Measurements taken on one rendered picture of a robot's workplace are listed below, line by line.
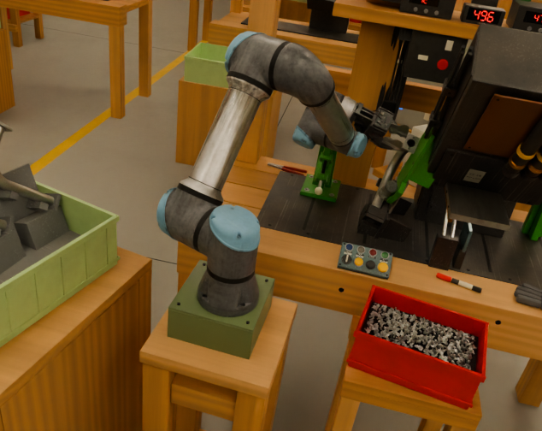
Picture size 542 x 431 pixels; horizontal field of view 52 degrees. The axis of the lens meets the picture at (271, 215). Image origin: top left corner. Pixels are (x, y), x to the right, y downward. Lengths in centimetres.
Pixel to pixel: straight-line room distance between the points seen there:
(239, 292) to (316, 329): 149
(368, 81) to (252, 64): 76
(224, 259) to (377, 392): 52
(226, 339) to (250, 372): 10
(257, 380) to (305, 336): 141
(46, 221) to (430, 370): 113
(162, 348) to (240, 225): 36
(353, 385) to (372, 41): 112
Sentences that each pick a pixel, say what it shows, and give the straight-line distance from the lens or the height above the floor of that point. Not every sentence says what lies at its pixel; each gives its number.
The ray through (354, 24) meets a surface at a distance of 860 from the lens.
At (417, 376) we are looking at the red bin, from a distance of 144.
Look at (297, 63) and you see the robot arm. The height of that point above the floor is 149.
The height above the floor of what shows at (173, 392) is 72.
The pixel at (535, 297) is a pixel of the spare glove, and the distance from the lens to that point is 175.
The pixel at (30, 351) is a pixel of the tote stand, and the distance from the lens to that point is 149.
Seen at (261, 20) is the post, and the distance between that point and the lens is 201.
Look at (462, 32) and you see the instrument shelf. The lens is 185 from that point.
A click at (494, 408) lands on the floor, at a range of 273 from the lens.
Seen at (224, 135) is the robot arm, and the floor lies 131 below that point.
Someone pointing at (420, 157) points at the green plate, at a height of 120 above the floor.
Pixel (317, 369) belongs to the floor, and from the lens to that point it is 258.
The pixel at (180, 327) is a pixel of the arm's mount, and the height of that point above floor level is 89.
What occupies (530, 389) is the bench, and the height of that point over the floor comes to 9.
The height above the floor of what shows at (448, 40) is 148.
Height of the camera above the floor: 182
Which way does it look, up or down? 31 degrees down
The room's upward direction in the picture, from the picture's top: 8 degrees clockwise
